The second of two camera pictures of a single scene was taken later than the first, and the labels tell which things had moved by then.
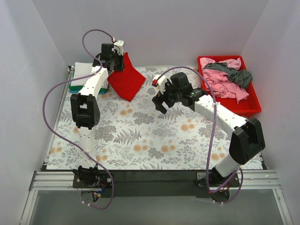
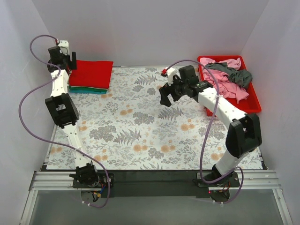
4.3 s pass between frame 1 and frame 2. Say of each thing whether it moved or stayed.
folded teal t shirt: stayed
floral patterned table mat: stayed
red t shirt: moved
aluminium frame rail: stayed
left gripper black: moved
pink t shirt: stayed
